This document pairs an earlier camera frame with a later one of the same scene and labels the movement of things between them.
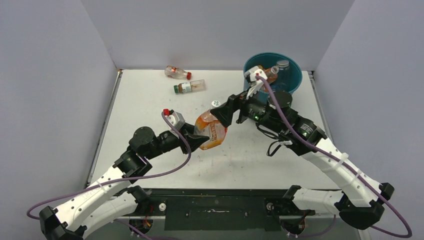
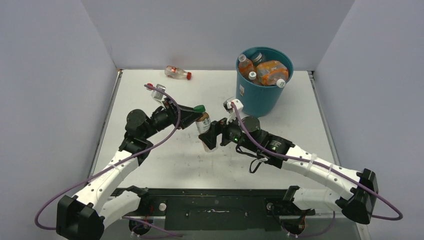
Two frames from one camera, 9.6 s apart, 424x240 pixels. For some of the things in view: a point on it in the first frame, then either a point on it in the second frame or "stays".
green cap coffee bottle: x=190 y=86 to x=201 y=123
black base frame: x=221 y=210 stays
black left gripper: x=194 y=141 to x=187 y=116
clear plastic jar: x=283 y=78 to x=257 y=58
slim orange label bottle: x=272 y=74 to x=245 y=66
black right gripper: x=234 y=102 to x=210 y=137
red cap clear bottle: x=176 y=72 stays
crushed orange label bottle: x=208 y=124 to x=269 y=72
